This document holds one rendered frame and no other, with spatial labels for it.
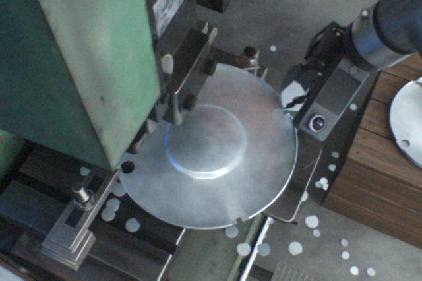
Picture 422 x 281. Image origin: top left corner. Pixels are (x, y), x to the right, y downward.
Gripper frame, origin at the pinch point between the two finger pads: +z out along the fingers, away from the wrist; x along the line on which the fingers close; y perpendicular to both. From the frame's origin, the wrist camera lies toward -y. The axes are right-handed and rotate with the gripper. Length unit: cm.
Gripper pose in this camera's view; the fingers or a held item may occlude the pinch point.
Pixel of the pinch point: (285, 106)
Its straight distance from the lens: 82.9
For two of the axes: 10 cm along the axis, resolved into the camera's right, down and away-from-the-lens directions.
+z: -3.9, 2.6, 8.8
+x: -8.3, -5.1, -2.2
